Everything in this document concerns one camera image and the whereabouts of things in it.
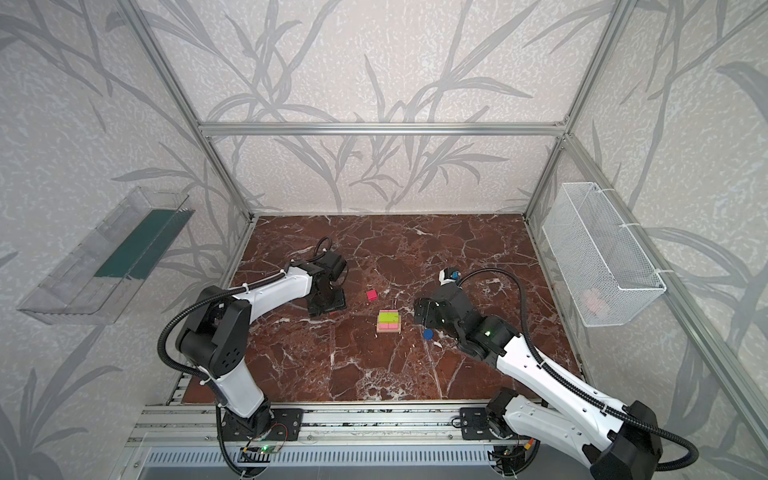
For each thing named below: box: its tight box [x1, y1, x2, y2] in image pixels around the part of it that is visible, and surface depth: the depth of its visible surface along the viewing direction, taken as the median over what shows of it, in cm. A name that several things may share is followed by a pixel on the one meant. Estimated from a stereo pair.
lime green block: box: [379, 312, 400, 324], surface depth 91 cm
